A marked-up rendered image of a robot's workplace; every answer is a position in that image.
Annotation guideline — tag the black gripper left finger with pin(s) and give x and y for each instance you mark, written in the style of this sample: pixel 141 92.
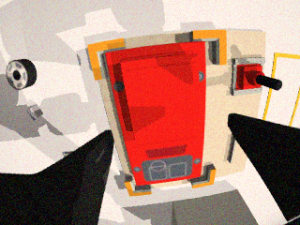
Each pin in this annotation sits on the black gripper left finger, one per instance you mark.
pixel 70 191

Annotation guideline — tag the black and silver toy wheel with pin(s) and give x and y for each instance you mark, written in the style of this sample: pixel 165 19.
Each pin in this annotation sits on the black and silver toy wheel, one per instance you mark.
pixel 21 74

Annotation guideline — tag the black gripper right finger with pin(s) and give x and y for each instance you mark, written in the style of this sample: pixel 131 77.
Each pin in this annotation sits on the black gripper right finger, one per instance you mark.
pixel 274 150

